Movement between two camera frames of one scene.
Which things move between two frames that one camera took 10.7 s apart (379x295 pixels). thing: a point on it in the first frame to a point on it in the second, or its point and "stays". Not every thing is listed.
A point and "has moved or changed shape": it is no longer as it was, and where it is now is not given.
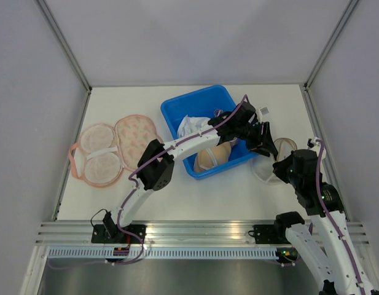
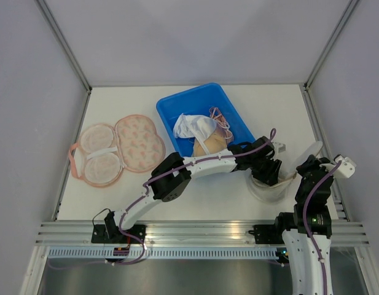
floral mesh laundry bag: x=103 y=152 stays
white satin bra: x=190 y=124 has moved or changed shape
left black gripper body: x=251 y=135 to x=264 y=169
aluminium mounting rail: x=207 y=232 stays
